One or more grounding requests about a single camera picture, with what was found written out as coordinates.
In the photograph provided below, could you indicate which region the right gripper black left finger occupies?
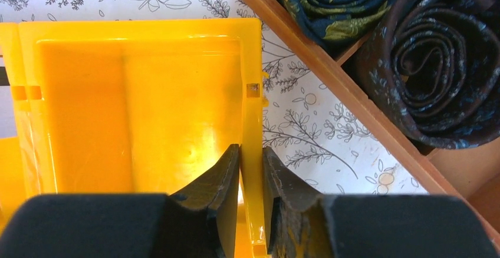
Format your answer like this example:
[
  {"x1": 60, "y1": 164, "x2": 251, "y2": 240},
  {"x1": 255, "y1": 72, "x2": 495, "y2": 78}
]
[{"x1": 1, "y1": 144, "x2": 239, "y2": 257}]

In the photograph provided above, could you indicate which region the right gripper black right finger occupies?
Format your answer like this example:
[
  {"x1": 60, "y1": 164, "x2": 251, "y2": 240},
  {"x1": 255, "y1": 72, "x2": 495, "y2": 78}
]
[{"x1": 263, "y1": 147, "x2": 499, "y2": 257}]

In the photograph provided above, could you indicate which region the yellow plastic bin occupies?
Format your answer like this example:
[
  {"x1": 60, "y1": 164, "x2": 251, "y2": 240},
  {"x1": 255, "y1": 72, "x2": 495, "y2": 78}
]
[{"x1": 1, "y1": 18, "x2": 267, "y2": 257}]

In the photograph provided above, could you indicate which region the wooden compartment tray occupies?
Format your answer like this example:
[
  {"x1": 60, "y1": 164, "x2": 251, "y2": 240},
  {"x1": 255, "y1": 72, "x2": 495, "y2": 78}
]
[{"x1": 243, "y1": 0, "x2": 499, "y2": 244}]

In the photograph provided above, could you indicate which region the rolled tie green yellow pattern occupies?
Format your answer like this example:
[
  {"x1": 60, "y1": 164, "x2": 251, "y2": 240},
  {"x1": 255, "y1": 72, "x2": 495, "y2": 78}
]
[{"x1": 277, "y1": 0, "x2": 396, "y2": 51}]

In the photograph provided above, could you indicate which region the rolled tie dark brown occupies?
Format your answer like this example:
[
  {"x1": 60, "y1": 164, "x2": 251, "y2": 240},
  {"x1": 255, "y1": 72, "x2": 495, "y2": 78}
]
[{"x1": 353, "y1": 0, "x2": 499, "y2": 149}]

